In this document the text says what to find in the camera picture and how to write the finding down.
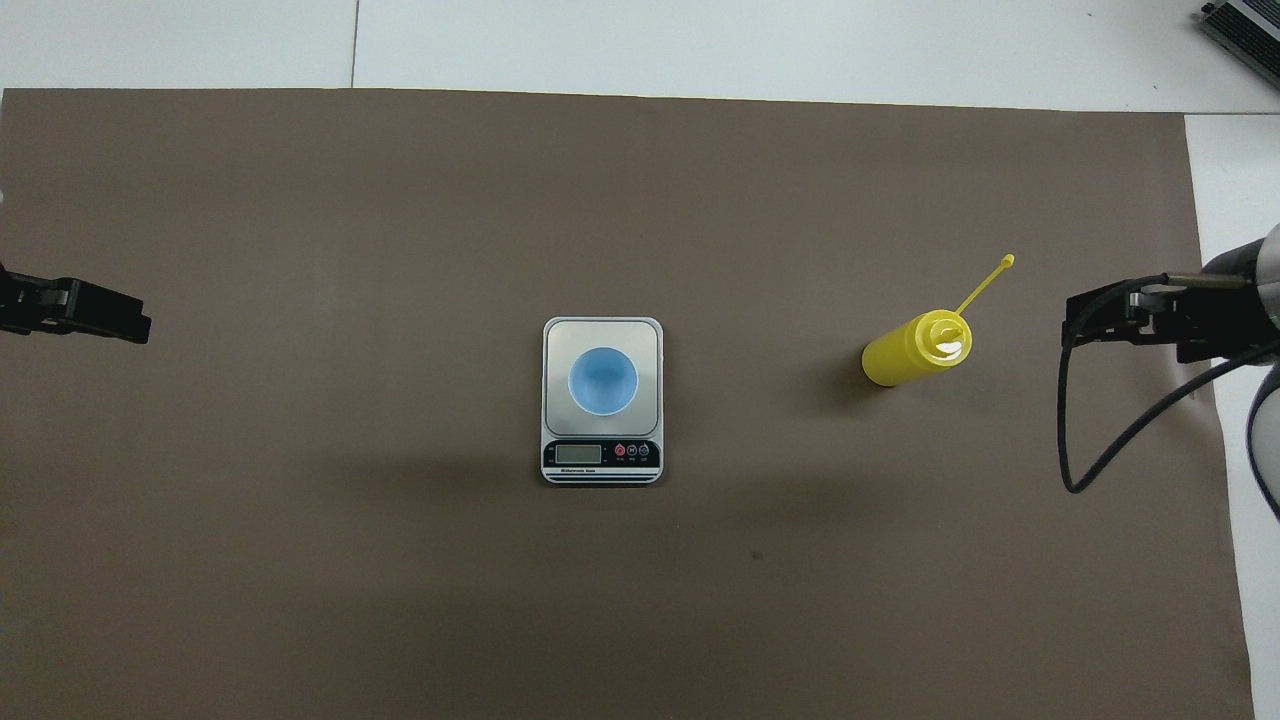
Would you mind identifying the yellow squeeze bottle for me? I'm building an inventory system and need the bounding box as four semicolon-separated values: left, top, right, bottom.
862;254;1016;388

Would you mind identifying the brown table mat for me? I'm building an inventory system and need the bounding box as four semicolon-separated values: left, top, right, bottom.
0;88;1257;720

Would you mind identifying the grey ribbed metal device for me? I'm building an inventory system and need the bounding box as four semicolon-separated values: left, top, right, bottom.
1200;0;1280;93

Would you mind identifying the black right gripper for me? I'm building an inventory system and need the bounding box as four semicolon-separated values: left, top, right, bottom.
1062;240;1273;364

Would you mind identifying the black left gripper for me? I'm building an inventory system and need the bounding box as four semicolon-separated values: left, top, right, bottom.
0;260;154;346

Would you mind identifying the silver digital kitchen scale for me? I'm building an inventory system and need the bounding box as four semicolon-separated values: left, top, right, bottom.
541;316;665;487

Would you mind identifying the light blue paper cup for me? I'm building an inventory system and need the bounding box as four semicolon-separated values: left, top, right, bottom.
568;346;639;416

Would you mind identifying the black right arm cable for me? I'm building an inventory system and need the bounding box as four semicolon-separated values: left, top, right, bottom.
1057;272;1280;496

